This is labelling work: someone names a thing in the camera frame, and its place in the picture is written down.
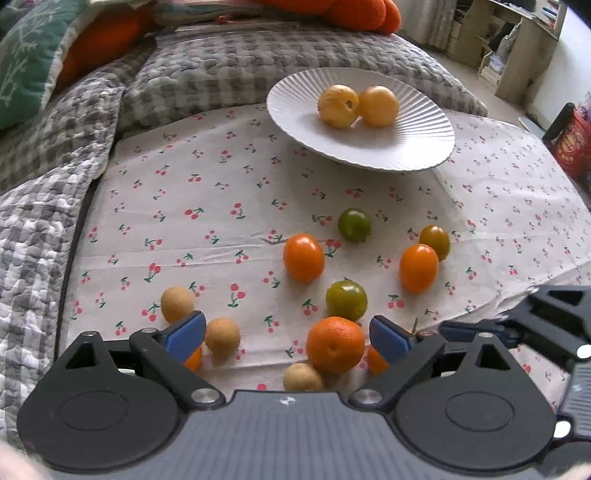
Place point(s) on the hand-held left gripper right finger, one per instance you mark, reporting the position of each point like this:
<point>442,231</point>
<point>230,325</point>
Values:
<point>388,339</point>

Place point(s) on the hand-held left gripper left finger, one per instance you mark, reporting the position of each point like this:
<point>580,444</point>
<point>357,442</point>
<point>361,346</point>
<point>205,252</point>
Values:
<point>187,334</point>

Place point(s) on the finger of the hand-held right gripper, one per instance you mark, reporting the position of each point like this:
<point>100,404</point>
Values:
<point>471,330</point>

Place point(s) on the small orange tomato with stem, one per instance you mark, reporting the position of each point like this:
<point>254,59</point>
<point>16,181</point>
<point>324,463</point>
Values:
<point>375,361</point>

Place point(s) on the tan longan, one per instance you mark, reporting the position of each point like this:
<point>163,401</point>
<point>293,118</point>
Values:
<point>222,336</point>
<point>303,378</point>
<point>177,303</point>

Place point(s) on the tangerine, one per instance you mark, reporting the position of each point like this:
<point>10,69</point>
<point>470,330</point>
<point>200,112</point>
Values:
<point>335,344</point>

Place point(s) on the large orange tomato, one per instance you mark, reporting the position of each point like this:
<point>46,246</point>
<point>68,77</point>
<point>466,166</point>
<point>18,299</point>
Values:
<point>303,257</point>
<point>419,268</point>

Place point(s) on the green orange tomato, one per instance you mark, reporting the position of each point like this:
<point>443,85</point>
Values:
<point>435,237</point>

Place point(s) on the white ribbed plate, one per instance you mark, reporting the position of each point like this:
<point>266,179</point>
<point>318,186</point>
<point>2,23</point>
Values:
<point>406,138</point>

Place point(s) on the cherry print cloth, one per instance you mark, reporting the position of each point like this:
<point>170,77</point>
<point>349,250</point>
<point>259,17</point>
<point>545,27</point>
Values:
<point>207,184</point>

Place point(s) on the grey checked blanket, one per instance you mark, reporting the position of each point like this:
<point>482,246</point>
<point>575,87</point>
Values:
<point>37,194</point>
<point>221,69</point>

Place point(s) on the red printed bag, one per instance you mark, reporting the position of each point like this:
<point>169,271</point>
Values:
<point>572,143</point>

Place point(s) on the black bar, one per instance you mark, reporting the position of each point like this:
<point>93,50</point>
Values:
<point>559,121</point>

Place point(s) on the yellow round fruit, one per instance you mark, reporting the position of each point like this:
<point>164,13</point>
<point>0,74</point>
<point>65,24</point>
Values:
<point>338,106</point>
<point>379,106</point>

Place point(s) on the wooden shelf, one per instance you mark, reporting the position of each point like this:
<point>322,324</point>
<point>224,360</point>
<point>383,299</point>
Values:
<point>531,50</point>

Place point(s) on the orange plush cushion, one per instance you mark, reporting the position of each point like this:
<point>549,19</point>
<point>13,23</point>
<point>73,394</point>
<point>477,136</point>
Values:
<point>360,11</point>
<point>99,46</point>

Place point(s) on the green patterned pillow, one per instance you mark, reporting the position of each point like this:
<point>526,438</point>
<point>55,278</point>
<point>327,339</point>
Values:
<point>23,60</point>

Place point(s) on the folded pastel cloth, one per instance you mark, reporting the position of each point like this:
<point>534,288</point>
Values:
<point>203,11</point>

